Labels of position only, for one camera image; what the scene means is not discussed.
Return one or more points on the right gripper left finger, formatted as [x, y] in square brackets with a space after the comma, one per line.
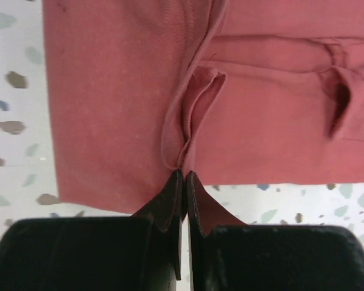
[137, 252]

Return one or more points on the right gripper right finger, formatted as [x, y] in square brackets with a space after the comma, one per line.
[227, 254]

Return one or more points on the pink t shirt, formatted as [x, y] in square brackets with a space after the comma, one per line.
[240, 92]

